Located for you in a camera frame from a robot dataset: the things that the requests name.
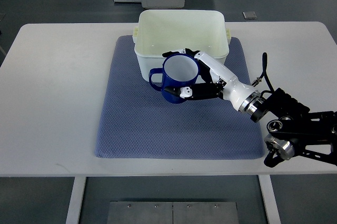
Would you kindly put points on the white plastic box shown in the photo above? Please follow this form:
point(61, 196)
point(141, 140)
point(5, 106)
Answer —
point(171, 30)

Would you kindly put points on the left white table leg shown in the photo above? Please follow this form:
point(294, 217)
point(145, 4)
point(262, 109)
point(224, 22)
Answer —
point(75, 204)

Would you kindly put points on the metal floor base plate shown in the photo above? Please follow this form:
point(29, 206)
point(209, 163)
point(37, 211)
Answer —
point(172, 212)

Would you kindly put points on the right white table leg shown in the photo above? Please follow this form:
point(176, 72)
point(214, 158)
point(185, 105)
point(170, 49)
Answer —
point(269, 200)

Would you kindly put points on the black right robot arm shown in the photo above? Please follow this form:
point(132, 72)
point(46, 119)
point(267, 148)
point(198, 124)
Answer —
point(296, 131)

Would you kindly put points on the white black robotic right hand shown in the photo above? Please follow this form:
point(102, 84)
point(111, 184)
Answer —
point(219, 82)

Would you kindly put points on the blue mug white inside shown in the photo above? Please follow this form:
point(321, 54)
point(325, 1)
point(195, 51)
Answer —
point(178, 70)

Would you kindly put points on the small grey floor plate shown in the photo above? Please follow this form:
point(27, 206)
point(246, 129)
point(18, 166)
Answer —
point(249, 15)

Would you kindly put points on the white table leg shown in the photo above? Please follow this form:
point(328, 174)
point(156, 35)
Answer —
point(269, 200)
point(75, 204)

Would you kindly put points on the blue textured mat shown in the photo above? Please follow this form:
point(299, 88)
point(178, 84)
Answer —
point(137, 122)

